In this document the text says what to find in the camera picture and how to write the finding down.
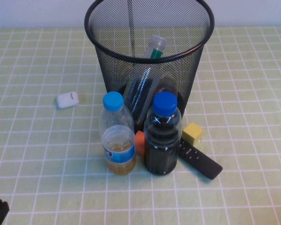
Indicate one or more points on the green checked tablecloth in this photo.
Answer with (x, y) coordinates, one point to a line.
(248, 93)

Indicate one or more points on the light-blue-capped bottle, yellow liquid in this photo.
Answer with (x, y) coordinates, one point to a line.
(117, 140)

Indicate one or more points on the dark-blue-capped bottle, dark liquid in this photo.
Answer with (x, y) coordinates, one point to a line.
(159, 145)

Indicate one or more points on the white-capped clear bottle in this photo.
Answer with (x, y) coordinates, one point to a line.
(158, 47)

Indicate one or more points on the orange cube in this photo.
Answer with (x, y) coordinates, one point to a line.
(139, 143)

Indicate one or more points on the black remote control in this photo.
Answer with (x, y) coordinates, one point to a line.
(201, 159)

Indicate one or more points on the white earbud case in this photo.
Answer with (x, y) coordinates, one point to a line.
(66, 100)

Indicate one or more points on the black mesh wastebasket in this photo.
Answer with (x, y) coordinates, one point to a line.
(178, 70)

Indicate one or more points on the yellow cube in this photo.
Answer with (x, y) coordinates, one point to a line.
(192, 132)

